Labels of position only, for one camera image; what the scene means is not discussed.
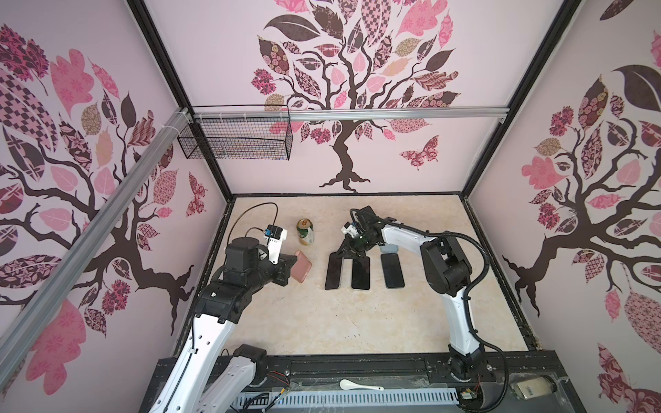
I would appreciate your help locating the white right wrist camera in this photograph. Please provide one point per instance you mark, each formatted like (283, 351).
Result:
(350, 230)

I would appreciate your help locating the black phone without case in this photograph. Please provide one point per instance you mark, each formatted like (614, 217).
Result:
(334, 271)

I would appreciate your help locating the aluminium rail back wall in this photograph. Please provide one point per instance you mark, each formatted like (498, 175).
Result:
(356, 113)

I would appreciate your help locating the aluminium rail wall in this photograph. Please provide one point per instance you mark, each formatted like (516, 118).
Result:
(33, 319)
(356, 113)

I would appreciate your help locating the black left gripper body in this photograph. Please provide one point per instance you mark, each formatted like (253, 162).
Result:
(269, 272)

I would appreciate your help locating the pink phone case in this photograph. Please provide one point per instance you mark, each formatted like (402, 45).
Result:
(301, 268)

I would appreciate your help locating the white slotted cable duct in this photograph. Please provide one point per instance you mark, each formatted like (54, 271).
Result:
(274, 401)

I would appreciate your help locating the white plastic spoon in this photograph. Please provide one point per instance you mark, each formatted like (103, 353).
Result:
(349, 385)

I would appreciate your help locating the light blue case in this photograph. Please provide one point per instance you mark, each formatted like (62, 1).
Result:
(389, 249)

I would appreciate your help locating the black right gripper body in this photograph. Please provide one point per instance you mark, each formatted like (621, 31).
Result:
(354, 245)

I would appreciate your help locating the black wire basket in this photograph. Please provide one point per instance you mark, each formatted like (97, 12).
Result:
(244, 132)

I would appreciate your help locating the aluminium rail left wall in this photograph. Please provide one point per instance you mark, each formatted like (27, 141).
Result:
(33, 319)

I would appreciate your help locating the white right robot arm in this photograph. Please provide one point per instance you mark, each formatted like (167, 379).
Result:
(446, 268)

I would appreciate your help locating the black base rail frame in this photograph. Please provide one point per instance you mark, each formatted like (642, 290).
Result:
(528, 381)

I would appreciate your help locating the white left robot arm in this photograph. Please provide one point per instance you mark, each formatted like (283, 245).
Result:
(249, 267)

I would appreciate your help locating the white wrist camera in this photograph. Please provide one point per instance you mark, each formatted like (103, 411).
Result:
(275, 237)
(350, 230)

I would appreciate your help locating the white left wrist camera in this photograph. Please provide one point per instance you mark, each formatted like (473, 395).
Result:
(275, 237)

